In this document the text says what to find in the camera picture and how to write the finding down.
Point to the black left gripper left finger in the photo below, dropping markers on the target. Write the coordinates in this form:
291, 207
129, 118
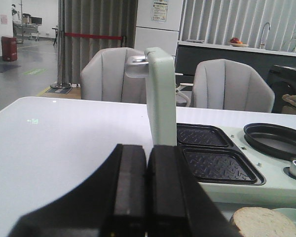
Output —
109, 203

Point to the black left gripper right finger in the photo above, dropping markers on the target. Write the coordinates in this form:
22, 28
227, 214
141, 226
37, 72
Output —
177, 204

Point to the slice of brown bread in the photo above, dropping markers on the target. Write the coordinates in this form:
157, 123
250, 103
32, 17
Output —
262, 222

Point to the green breakfast maker lid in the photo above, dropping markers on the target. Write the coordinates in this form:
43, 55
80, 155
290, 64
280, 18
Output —
158, 68

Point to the beige office chair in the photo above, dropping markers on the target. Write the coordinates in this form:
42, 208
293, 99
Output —
184, 84

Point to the light green plate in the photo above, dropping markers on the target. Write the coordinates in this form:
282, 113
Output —
293, 214

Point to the black round frying pan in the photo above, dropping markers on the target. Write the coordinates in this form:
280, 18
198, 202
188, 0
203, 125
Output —
271, 139

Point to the grey armchair left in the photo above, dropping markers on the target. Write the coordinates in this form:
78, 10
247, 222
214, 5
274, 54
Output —
104, 78

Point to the grey armchair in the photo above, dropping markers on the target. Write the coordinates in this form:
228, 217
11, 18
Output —
228, 85
104, 78

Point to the grey armchair right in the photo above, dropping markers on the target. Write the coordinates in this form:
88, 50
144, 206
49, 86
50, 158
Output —
228, 85

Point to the dark kitchen counter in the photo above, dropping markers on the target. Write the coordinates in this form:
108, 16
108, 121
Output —
190, 54

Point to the fruit plate on counter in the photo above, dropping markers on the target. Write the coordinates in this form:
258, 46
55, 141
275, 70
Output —
237, 42

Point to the red barrier belt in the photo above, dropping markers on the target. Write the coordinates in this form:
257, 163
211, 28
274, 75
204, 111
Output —
103, 37

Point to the chrome kitchen faucet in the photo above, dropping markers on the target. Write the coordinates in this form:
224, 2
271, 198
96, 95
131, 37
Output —
263, 38

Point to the grey curtain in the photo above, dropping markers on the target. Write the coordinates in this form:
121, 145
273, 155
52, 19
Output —
96, 17

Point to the white refrigerator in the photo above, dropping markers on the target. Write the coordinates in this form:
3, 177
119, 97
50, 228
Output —
158, 24

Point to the red trash bin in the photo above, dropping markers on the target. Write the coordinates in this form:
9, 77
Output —
9, 48

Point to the chrome stanchion post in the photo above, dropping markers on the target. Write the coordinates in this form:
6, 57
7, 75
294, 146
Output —
61, 80

